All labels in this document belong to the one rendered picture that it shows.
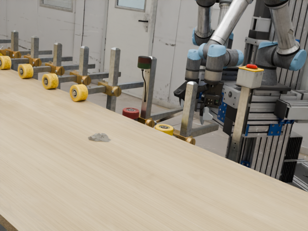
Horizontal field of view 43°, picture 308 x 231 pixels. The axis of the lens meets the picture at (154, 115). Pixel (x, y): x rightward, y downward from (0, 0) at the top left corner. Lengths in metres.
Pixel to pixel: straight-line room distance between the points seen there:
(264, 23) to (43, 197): 1.78
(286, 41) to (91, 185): 1.30
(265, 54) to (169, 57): 3.07
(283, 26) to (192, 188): 1.08
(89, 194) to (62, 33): 5.74
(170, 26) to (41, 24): 2.79
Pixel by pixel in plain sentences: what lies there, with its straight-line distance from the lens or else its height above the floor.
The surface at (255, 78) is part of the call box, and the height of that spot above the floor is 1.19.
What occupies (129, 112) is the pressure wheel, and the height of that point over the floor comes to 0.91.
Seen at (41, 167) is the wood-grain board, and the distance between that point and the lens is 1.27.
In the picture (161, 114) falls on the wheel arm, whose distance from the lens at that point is 2.04.
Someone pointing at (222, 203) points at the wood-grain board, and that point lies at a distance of 1.17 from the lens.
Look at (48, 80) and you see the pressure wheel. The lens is 2.14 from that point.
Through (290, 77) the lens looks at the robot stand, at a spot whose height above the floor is 1.05.
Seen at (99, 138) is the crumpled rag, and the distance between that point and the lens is 1.51.
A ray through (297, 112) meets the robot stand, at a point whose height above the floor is 0.93.
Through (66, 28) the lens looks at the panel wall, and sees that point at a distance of 6.68.
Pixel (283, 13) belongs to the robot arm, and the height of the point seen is 1.43.
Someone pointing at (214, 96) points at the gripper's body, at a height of 1.05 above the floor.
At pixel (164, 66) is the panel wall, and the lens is 5.25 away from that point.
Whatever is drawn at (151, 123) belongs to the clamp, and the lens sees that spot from 1.89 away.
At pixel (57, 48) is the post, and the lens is 2.40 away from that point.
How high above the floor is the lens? 1.45
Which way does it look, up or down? 17 degrees down
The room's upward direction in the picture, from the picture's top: 7 degrees clockwise
